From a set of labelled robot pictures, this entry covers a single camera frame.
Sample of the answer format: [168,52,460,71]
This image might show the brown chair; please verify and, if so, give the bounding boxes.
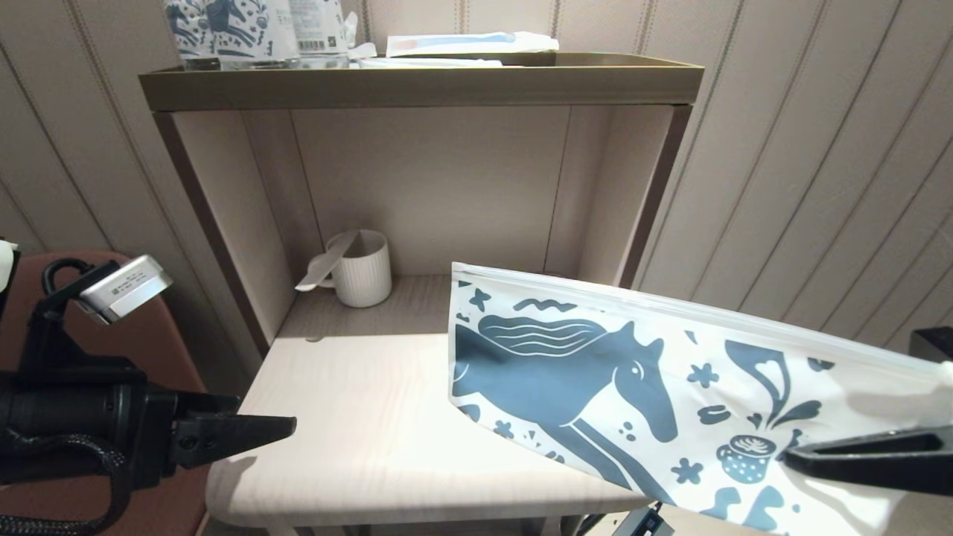
[0,252,213,536]

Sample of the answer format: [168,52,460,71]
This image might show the light wood shelf desk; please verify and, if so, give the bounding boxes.
[153,104,693,536]

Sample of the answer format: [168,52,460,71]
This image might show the horse label water bottle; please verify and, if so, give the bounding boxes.
[162,0,218,71]

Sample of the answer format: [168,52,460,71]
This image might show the barcode label water bottle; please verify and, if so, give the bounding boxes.
[288,0,351,69]

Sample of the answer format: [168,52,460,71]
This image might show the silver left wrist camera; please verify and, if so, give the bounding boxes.
[78,255,174,325]

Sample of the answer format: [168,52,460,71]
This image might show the horse-print packages on shelf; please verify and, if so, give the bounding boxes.
[203,0,301,70]

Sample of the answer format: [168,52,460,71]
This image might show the small knotted white packet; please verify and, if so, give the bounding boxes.
[344,11,378,68]

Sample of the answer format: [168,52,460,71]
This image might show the white ribbed mug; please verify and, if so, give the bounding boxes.
[307,229,393,309]

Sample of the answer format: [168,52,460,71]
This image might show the white wrapped packet in mug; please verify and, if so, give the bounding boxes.
[295,231,360,292]

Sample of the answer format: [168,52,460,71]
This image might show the black left camera cable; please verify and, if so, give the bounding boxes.
[41,257,101,299]

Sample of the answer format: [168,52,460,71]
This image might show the white horse-print zip pouch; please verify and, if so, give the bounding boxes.
[447,261,953,536]

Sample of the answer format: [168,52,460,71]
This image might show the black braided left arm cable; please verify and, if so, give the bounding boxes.
[0,435,131,536]

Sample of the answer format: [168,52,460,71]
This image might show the blue white toothbrush packet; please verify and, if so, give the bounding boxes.
[386,31,561,58]

